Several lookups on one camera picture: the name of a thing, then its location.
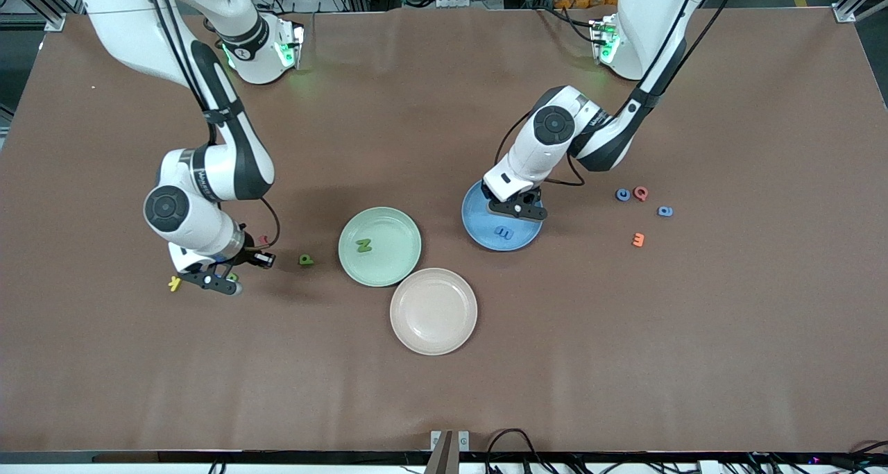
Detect blue plate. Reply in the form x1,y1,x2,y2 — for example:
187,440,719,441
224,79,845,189
461,180,545,253

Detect small metal bracket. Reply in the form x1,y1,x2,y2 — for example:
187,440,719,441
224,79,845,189
430,430,470,474

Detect light green plate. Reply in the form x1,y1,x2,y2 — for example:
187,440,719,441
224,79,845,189
338,206,422,288

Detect pale pink plate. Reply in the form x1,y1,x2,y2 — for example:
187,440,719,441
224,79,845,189
389,267,479,357

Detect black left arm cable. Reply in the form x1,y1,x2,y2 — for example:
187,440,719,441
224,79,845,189
494,110,587,187

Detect black base cable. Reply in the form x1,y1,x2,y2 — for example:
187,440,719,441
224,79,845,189
524,0,599,31

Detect black cable loop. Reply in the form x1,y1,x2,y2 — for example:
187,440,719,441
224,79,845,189
484,428,556,474

